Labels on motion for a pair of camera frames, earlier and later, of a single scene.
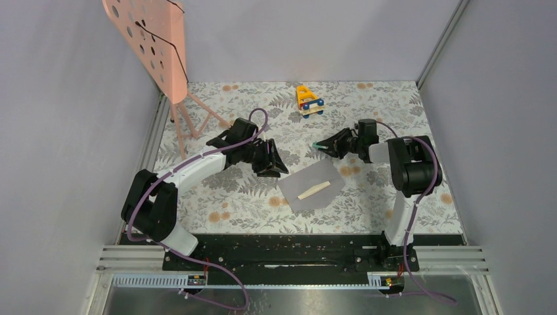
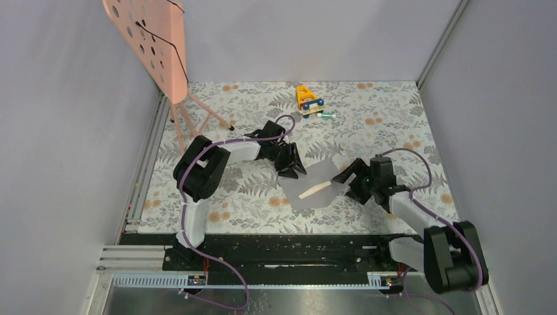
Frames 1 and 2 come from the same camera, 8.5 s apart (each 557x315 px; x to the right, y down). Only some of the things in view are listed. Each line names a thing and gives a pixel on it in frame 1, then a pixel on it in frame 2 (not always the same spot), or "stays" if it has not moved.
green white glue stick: (316, 145) to (327, 115)
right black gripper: (335, 144) to (360, 168)
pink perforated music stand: (154, 30) stays
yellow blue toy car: (308, 103) stays
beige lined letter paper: (314, 189) stays
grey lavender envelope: (301, 182) stays
